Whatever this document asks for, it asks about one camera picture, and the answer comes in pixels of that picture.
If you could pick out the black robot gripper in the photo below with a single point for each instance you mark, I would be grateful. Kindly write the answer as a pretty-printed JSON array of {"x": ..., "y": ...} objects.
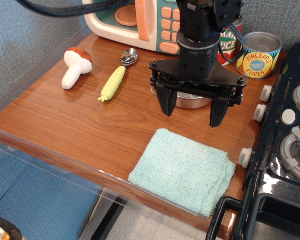
[{"x": 197, "y": 71}]

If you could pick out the small stainless steel pot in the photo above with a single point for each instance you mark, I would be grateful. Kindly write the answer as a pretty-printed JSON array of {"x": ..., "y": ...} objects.
[{"x": 191, "y": 102}]

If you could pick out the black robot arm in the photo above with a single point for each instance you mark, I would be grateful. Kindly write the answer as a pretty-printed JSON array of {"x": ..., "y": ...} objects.
[{"x": 203, "y": 20}]

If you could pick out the light blue folded cloth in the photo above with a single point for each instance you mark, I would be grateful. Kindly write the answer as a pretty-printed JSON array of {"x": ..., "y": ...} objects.
[{"x": 184, "y": 172}]

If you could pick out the tomato sauce can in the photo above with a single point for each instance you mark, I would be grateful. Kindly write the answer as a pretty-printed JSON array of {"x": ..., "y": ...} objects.
[{"x": 228, "y": 42}]

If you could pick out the pineapple slices can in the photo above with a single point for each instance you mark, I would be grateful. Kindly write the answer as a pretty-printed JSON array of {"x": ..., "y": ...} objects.
[{"x": 260, "y": 55}]

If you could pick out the toy microwave teal and cream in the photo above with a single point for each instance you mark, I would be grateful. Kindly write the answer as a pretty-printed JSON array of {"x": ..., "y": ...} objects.
[{"x": 146, "y": 24}]

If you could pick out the plush white brown mushroom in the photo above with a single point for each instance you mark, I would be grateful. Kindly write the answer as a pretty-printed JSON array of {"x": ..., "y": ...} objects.
[{"x": 79, "y": 62}]

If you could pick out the black toy stove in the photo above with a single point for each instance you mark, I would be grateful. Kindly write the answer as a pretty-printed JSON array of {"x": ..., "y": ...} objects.
[{"x": 270, "y": 208}]

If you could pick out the orange black object bottom left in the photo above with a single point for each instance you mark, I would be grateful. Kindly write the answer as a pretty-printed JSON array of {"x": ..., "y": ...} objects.
[{"x": 9, "y": 231}]

